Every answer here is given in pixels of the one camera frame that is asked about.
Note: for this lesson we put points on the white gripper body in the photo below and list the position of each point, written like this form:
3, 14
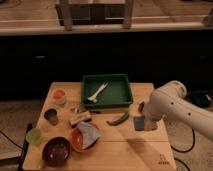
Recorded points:
150, 122

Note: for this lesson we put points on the blue sponge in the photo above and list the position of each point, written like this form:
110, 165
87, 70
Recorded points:
139, 123

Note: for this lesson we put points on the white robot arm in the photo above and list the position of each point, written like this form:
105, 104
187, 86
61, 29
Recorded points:
170, 99

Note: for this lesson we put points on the green plastic tray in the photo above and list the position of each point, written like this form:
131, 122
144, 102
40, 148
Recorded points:
116, 94

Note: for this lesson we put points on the grey blue cloth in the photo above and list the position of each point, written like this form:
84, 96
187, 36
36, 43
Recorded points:
89, 132

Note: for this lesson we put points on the orange bowl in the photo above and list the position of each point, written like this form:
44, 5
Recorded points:
76, 140

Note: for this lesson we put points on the orange topped white cup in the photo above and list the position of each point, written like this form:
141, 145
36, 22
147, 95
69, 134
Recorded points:
59, 97

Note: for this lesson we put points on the dark maroon bowl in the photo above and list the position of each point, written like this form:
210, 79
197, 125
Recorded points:
56, 151

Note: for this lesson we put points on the dark grey cup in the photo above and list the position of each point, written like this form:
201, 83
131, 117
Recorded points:
51, 116

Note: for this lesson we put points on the light green cup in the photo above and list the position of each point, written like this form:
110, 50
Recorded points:
34, 136

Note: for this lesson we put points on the wooden chair frame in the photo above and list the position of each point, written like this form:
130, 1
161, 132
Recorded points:
72, 13

